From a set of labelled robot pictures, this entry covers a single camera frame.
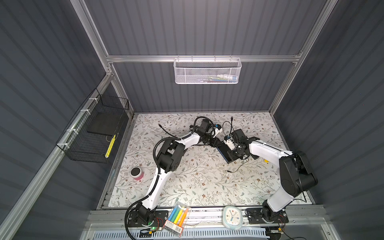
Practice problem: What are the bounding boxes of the black ribbed network switch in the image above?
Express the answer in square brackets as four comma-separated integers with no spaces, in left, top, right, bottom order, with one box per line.
[217,144,239,164]

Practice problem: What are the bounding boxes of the black ethernet cable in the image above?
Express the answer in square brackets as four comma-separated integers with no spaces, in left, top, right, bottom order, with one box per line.
[158,123,173,139]
[221,116,235,139]

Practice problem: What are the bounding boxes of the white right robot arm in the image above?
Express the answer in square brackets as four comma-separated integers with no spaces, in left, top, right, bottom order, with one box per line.
[224,129,318,223]

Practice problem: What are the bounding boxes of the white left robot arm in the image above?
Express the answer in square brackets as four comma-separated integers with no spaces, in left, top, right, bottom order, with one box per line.
[124,116,223,240]

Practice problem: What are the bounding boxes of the small mint desk clock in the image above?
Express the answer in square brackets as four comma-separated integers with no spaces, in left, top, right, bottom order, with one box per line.
[222,206,243,231]

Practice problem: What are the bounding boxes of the pink tape roll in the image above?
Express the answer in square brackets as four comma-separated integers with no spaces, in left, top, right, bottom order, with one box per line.
[130,167,144,181]

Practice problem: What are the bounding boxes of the pack of coloured markers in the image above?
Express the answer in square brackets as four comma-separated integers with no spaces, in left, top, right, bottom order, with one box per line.
[164,202,192,238]

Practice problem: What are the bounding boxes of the white wire mesh basket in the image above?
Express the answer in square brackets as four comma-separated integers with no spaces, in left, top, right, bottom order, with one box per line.
[173,58,242,85]

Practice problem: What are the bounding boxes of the black wire wall basket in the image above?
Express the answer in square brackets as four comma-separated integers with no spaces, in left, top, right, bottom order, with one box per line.
[56,89,130,164]

